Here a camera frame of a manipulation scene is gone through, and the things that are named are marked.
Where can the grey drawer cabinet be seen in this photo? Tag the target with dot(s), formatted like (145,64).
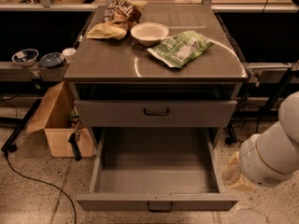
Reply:
(111,70)

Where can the dark blue bowl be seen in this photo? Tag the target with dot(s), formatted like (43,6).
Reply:
(52,60)

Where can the blue white bowl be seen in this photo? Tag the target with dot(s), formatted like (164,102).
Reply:
(25,57)

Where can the grey open bottom drawer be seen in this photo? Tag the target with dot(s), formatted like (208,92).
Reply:
(159,170)

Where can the green chip bag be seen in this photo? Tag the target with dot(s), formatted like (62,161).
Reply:
(177,50)

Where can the brown chip bag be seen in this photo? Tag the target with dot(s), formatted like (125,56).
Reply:
(119,18)

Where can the black tool in box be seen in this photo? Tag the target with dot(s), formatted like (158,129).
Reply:
(73,142)

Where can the grey middle drawer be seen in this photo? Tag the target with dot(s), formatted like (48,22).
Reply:
(139,113)

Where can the grey side shelf left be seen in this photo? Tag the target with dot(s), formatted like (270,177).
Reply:
(11,72)

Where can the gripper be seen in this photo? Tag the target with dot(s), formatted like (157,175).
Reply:
(252,161)

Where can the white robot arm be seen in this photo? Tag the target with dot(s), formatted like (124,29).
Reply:
(267,159)

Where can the cardboard box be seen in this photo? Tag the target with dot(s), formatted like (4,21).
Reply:
(52,117)

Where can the white paper cup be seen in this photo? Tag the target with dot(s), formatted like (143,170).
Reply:
(69,54)

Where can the black pole on floor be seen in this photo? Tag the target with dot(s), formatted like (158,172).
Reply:
(18,124)

